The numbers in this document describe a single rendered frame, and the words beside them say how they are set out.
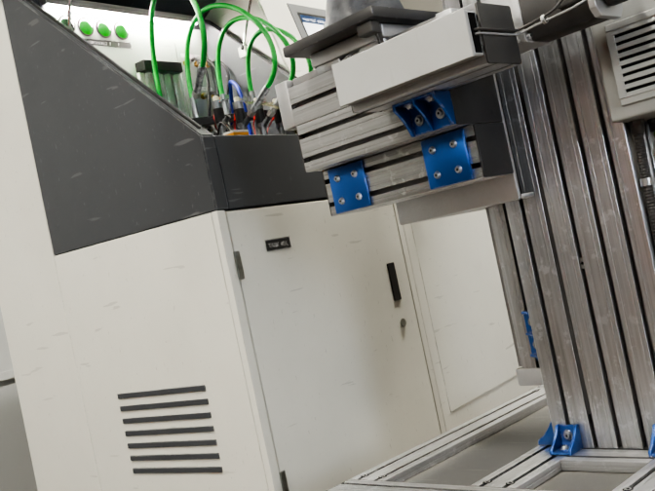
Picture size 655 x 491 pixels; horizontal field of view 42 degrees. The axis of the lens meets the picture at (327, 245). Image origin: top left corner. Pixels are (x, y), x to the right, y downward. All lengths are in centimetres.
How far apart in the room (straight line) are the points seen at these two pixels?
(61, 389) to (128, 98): 78
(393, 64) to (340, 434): 98
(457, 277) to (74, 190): 111
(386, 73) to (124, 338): 101
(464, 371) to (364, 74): 132
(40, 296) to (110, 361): 29
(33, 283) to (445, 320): 112
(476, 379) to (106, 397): 106
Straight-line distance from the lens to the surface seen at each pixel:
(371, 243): 218
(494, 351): 266
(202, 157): 179
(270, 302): 184
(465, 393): 248
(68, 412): 228
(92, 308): 212
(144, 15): 253
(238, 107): 229
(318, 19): 282
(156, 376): 199
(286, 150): 198
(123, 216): 199
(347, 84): 137
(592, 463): 152
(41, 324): 230
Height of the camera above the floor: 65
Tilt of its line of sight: 1 degrees up
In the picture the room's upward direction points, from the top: 12 degrees counter-clockwise
